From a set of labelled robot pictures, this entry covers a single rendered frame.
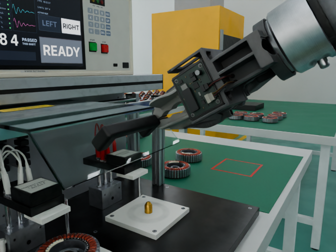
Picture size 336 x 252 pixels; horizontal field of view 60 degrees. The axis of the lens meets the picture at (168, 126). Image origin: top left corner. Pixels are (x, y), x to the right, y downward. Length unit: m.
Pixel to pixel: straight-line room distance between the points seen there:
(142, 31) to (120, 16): 6.31
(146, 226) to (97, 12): 0.51
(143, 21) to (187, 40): 2.93
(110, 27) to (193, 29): 3.55
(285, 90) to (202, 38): 2.16
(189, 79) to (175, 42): 4.08
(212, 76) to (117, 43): 0.50
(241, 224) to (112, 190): 0.34
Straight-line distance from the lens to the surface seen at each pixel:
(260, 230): 0.78
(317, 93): 5.66
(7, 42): 0.61
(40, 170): 0.81
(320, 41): 0.32
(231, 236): 0.70
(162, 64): 4.52
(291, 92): 5.71
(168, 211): 0.76
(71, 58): 0.69
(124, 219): 0.73
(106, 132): 0.36
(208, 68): 0.33
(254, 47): 0.31
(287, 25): 0.32
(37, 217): 0.57
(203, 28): 4.22
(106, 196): 0.80
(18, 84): 0.58
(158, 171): 0.92
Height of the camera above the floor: 1.13
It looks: 11 degrees down
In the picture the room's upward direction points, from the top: straight up
